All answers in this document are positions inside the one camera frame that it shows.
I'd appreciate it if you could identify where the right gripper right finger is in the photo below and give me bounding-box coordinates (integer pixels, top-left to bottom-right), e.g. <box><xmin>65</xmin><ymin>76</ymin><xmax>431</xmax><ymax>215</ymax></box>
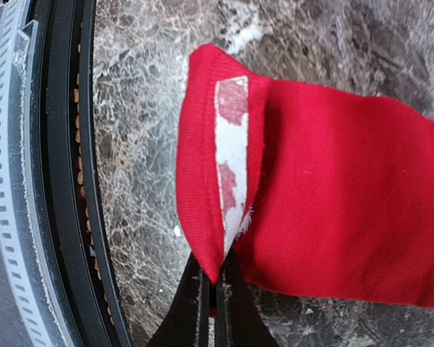
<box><xmin>215</xmin><ymin>249</ymin><xmax>278</xmax><ymax>346</ymax></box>

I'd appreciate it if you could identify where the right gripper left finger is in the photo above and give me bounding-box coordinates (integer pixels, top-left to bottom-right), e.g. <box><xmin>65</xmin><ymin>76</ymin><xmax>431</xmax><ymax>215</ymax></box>
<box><xmin>148</xmin><ymin>254</ymin><xmax>208</xmax><ymax>347</ymax></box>

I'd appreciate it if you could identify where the red santa sock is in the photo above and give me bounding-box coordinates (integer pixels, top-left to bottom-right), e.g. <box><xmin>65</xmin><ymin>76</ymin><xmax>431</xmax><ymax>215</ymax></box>
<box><xmin>176</xmin><ymin>45</ymin><xmax>434</xmax><ymax>308</ymax></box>

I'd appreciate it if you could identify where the white slotted cable duct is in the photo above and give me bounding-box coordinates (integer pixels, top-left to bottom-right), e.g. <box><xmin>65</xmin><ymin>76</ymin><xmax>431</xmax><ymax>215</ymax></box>
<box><xmin>0</xmin><ymin>1</ymin><xmax>74</xmax><ymax>346</ymax></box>

